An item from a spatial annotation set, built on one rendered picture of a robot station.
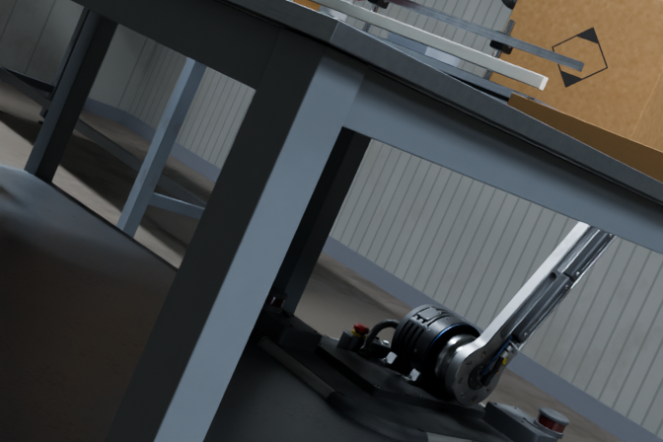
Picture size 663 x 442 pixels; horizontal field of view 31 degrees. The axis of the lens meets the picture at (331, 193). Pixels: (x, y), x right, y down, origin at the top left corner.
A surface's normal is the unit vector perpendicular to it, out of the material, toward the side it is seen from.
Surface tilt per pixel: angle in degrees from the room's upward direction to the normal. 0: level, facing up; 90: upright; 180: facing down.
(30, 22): 90
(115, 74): 90
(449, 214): 90
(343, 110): 90
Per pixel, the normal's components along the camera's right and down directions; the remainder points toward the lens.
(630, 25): -0.54, -0.16
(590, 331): -0.71, -0.25
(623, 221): 0.66, 0.36
